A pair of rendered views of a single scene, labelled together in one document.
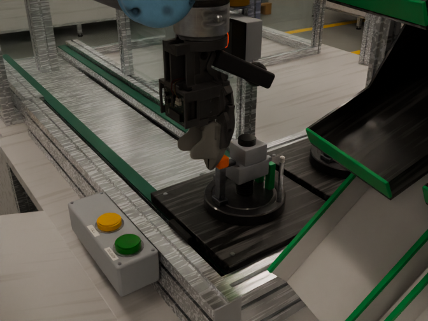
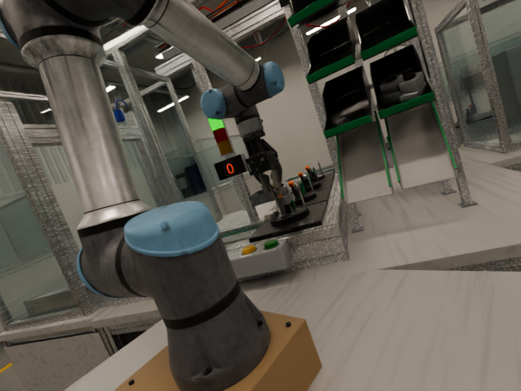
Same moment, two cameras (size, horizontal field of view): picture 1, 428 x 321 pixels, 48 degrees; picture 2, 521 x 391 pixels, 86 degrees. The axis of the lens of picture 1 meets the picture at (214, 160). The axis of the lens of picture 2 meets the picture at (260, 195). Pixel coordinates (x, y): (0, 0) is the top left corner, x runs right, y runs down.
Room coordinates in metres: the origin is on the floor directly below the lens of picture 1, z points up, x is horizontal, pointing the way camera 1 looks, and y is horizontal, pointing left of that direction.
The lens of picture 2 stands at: (-0.04, 0.55, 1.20)
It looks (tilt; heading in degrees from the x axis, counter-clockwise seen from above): 7 degrees down; 325
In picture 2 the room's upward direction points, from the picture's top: 20 degrees counter-clockwise
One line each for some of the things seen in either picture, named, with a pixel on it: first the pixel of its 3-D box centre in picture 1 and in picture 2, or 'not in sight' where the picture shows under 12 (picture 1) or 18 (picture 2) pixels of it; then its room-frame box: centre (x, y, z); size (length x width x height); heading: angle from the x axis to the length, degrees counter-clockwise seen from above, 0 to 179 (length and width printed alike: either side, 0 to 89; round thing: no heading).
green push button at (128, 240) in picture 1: (128, 246); (271, 245); (0.59, 0.13, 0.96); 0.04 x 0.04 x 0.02
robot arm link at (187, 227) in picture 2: not in sight; (178, 251); (0.37, 0.44, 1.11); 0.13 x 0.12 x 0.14; 21
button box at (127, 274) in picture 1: (111, 238); (253, 261); (0.65, 0.17, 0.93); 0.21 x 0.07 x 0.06; 35
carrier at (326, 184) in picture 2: not in sight; (305, 181); (0.99, -0.46, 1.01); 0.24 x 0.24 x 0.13; 35
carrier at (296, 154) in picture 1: (348, 142); (298, 191); (0.85, -0.26, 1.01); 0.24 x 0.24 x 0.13; 35
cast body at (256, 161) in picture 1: (251, 154); (282, 193); (0.71, -0.06, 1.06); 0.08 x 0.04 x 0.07; 125
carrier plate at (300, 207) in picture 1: (244, 206); (291, 220); (0.70, -0.05, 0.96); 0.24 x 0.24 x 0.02; 35
